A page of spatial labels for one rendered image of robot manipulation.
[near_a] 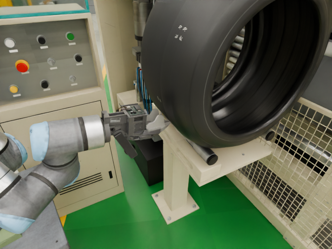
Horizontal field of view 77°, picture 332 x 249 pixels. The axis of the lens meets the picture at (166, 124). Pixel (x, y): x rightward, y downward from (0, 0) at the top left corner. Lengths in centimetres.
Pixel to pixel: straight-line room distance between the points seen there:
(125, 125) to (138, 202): 117
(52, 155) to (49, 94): 69
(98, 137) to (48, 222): 57
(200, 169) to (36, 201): 49
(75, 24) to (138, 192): 124
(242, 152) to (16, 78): 106
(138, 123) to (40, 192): 29
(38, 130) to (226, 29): 47
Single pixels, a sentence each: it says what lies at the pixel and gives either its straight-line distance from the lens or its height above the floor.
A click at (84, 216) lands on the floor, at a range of 175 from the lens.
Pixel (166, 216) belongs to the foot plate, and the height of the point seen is 1.
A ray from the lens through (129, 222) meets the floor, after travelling 164.
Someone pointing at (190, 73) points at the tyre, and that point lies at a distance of 50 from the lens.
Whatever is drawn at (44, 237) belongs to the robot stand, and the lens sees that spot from 102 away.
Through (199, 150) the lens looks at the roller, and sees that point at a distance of 75.
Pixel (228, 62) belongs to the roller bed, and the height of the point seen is 101.
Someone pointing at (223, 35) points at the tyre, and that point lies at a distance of 50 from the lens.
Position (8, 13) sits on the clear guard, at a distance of 111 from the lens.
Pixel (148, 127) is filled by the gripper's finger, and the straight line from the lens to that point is 62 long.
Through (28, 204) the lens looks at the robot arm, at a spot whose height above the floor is 99.
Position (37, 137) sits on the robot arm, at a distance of 55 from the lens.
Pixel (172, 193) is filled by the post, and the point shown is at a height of 22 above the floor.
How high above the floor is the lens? 142
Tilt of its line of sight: 36 degrees down
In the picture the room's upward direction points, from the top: straight up
